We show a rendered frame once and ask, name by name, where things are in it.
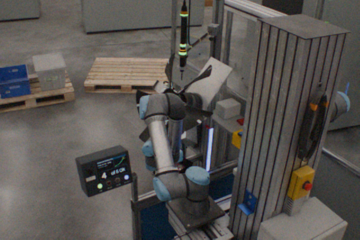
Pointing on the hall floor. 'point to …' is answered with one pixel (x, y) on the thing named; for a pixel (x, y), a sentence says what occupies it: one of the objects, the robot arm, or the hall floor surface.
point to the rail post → (136, 225)
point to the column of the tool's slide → (217, 42)
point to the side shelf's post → (225, 148)
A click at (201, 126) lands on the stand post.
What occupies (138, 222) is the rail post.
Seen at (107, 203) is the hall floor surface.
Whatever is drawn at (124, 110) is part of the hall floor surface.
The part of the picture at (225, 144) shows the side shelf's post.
